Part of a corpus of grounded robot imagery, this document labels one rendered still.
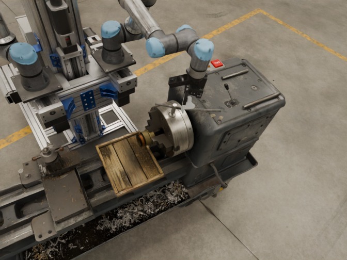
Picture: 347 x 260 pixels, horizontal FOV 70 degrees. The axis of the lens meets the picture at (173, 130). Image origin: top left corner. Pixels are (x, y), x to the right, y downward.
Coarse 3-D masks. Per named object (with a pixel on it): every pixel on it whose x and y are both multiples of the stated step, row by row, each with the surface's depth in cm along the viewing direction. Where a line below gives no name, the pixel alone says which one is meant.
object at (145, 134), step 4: (140, 132) 140; (144, 132) 139; (148, 132) 138; (152, 132) 140; (136, 136) 140; (140, 136) 137; (144, 136) 137; (148, 136) 137; (152, 136) 139; (140, 140) 136; (144, 140) 137; (148, 140) 138; (140, 144) 138; (144, 144) 138; (148, 144) 140
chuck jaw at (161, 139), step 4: (156, 136) 140; (160, 136) 140; (164, 136) 140; (152, 140) 138; (156, 140) 138; (160, 140) 138; (164, 140) 138; (168, 140) 138; (156, 144) 140; (160, 144) 137; (164, 144) 135; (168, 144) 136; (164, 148) 137; (168, 148) 135; (172, 148) 137; (176, 148) 136
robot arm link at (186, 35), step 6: (180, 30) 100; (186, 30) 99; (192, 30) 100; (180, 36) 97; (186, 36) 98; (192, 36) 98; (198, 36) 99; (180, 42) 97; (186, 42) 98; (192, 42) 97; (180, 48) 98; (186, 48) 99
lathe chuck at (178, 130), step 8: (168, 104) 139; (160, 112) 135; (168, 112) 134; (176, 112) 134; (160, 120) 139; (168, 120) 131; (176, 120) 132; (160, 128) 149; (168, 128) 132; (176, 128) 131; (184, 128) 133; (168, 136) 136; (176, 136) 132; (184, 136) 134; (176, 144) 133; (184, 144) 137; (168, 152) 146; (176, 152) 138
